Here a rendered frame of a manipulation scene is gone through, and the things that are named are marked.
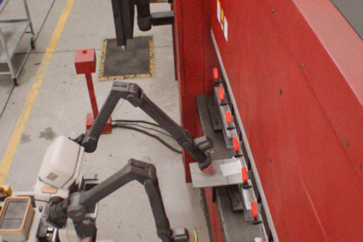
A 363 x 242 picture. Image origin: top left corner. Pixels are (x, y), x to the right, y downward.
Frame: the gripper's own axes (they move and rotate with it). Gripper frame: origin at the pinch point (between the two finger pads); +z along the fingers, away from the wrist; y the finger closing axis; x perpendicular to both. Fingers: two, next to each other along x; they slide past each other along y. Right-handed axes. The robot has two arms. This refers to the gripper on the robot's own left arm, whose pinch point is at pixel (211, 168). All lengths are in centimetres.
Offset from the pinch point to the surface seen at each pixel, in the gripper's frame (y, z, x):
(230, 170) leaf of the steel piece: -1.2, 6.8, -7.7
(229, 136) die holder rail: 29.0, 12.3, -10.3
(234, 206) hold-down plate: -18.3, 14.8, -2.2
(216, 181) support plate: -8.0, 2.7, -0.4
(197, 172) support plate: 0.0, -2.0, 7.5
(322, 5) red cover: -70, -101, -81
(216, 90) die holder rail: 75, 12, -10
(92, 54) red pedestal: 164, -18, 76
